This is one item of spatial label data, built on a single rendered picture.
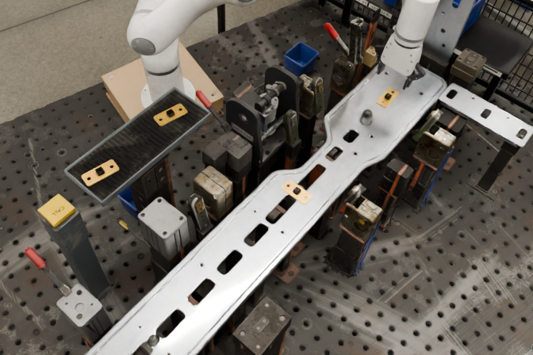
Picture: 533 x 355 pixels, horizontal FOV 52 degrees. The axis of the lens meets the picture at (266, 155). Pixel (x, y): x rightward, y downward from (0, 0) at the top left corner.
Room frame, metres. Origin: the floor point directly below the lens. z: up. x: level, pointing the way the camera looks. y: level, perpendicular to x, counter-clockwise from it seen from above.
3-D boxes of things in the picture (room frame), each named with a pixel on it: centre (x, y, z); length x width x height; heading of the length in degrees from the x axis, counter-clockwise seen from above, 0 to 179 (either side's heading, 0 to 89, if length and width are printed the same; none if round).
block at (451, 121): (1.13, -0.56, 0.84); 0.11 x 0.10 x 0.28; 54
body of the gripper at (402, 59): (1.18, -0.36, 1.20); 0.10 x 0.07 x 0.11; 54
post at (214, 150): (0.85, 0.14, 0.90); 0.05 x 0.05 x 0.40; 54
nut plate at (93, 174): (0.71, 0.39, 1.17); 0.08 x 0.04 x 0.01; 132
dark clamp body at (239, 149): (0.89, 0.09, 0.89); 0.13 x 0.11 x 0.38; 54
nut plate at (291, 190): (0.80, -0.09, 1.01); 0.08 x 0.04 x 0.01; 54
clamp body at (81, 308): (0.42, 0.39, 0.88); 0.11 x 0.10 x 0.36; 54
